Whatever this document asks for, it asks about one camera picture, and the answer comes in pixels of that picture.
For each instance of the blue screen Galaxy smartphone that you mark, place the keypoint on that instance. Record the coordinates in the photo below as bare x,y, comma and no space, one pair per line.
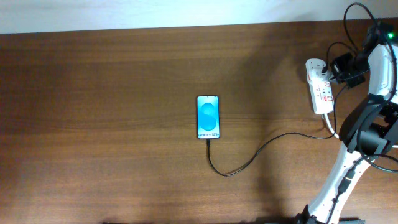
208,117

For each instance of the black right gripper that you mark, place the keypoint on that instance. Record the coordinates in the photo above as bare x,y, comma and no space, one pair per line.
339,62

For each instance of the white power strip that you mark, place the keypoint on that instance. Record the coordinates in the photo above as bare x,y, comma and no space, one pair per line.
321,93

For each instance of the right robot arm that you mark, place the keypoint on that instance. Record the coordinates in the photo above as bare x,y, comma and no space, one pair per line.
370,130

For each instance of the white USB charger adapter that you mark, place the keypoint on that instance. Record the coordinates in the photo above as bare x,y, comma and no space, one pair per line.
316,75

